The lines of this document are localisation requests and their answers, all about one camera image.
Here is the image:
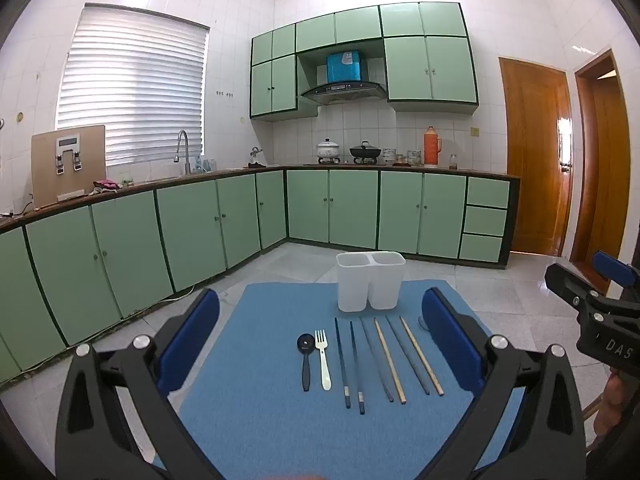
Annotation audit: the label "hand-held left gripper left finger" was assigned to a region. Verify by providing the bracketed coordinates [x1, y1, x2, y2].
[55, 287, 236, 480]

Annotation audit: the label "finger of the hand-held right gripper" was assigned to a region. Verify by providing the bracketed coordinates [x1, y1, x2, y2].
[545, 262, 608, 321]
[592, 251, 640, 305]

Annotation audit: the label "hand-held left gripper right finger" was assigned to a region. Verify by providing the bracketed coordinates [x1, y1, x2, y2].
[421, 287, 588, 480]

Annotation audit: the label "wooden chopstick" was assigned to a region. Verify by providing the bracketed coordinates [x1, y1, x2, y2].
[399, 316, 445, 397]
[374, 317, 407, 404]

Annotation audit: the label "white two-compartment utensil holder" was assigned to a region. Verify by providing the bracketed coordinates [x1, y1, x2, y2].
[336, 251, 407, 312]

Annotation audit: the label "dark blue chopstick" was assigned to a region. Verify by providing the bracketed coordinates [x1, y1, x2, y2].
[334, 317, 352, 408]
[349, 321, 366, 415]

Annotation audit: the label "person's right hand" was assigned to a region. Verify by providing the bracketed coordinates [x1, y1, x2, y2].
[595, 369, 640, 441]

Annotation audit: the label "grey chopstick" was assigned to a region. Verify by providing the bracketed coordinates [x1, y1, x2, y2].
[385, 315, 431, 396]
[359, 316, 395, 403]

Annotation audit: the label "wooden door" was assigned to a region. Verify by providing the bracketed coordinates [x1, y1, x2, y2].
[570, 49, 632, 293]
[499, 56, 573, 257]

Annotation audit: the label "black spoon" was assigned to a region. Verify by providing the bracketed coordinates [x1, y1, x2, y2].
[296, 334, 315, 392]

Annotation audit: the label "green lower kitchen cabinets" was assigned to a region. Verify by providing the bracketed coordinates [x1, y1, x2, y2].
[0, 167, 521, 386]

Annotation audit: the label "green kitchen cabinets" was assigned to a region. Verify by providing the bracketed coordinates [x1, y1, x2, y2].
[250, 1, 480, 121]
[0, 167, 521, 386]

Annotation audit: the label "blue table mat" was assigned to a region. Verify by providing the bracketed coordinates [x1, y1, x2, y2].
[152, 280, 531, 480]

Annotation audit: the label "white plastic fork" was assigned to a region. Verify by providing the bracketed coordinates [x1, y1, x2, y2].
[315, 330, 333, 391]

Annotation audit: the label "brown kitchen countertop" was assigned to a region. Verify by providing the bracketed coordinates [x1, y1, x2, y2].
[0, 164, 521, 233]

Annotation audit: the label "chrome kitchen faucet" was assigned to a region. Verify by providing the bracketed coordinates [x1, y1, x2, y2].
[174, 130, 192, 176]

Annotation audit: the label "orange thermos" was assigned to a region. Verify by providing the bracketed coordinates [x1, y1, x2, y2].
[424, 126, 443, 167]

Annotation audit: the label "black wok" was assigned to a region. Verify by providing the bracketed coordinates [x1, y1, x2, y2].
[349, 141, 383, 164]

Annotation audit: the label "white lidded pot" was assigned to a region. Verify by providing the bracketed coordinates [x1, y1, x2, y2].
[316, 137, 342, 163]

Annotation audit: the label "brown cardboard board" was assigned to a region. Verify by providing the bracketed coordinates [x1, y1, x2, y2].
[31, 125, 107, 209]

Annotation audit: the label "green upper kitchen cabinets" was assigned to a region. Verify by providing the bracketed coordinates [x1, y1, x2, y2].
[250, 1, 480, 121]

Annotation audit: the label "white window blind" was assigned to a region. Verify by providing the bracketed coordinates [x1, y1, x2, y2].
[55, 4, 211, 166]

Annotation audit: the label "black range hood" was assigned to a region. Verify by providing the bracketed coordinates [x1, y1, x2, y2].
[300, 81, 388, 106]

